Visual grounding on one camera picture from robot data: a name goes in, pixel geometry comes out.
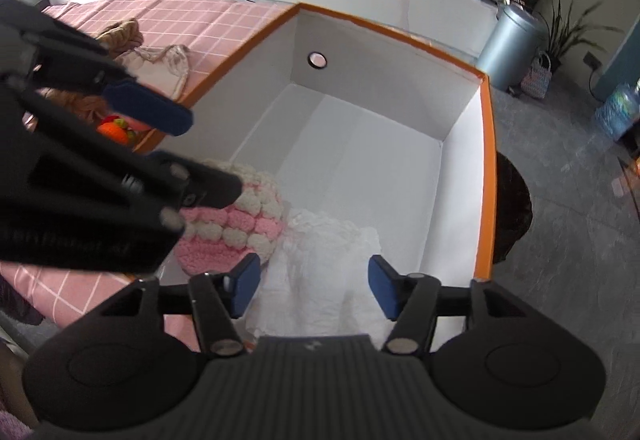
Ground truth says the woven plastic basket bag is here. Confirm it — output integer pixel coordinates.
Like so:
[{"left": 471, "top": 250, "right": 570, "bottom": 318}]
[{"left": 520, "top": 51, "right": 554, "bottom": 100}]

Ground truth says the white cloth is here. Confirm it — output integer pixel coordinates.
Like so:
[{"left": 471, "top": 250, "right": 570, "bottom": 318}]
[{"left": 240, "top": 207, "right": 397, "bottom": 352}]

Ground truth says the orange knitted toy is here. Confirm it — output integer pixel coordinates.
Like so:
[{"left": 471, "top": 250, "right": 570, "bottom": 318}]
[{"left": 96, "top": 116, "right": 152, "bottom": 149}]

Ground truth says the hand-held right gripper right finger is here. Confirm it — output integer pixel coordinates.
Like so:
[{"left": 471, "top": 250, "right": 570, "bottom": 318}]
[{"left": 367, "top": 255, "right": 538, "bottom": 356}]

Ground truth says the dark round stool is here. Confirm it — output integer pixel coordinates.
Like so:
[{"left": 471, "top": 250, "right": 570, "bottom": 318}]
[{"left": 492, "top": 153, "right": 534, "bottom": 266}]

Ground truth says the green potted plant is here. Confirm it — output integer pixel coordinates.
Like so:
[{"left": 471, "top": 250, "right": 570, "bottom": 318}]
[{"left": 536, "top": 0, "right": 624, "bottom": 72}]

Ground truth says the cream mesh bag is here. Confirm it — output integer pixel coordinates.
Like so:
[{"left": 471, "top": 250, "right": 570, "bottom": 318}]
[{"left": 119, "top": 44, "right": 194, "bottom": 101}]

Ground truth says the brown knitted item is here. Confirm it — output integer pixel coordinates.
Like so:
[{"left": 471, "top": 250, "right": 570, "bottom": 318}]
[{"left": 44, "top": 89, "right": 112, "bottom": 122}]

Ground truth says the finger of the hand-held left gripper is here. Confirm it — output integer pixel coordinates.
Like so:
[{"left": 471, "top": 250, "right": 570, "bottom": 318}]
[
  {"left": 0, "top": 0, "right": 195, "bottom": 137},
  {"left": 0, "top": 84, "right": 244, "bottom": 232}
]

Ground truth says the grey round trash bin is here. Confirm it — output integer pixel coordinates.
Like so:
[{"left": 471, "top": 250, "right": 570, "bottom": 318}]
[{"left": 475, "top": 3, "right": 549, "bottom": 94}]

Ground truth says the orange and white storage box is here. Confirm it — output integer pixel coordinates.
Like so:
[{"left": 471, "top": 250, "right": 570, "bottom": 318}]
[{"left": 132, "top": 3, "right": 498, "bottom": 357}]

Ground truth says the beige knitted item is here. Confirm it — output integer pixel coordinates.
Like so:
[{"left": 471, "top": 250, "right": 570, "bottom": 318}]
[{"left": 95, "top": 19, "right": 145, "bottom": 59}]

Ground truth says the pink checked blanket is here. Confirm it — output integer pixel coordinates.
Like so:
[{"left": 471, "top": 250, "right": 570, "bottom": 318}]
[{"left": 0, "top": 0, "right": 297, "bottom": 357}]

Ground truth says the pink and white crochet hat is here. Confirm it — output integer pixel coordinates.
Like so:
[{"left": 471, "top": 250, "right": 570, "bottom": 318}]
[{"left": 172, "top": 160, "right": 292, "bottom": 278}]

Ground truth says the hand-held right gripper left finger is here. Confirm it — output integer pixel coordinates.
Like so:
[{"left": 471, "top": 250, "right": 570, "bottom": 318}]
[{"left": 97, "top": 253, "right": 262, "bottom": 357}]

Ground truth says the water bottle jug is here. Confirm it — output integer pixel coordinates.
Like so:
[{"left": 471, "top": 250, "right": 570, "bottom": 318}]
[{"left": 593, "top": 80, "right": 640, "bottom": 142}]

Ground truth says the dark cloth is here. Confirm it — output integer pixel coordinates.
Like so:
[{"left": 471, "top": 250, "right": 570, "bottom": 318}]
[{"left": 0, "top": 276, "right": 47, "bottom": 327}]

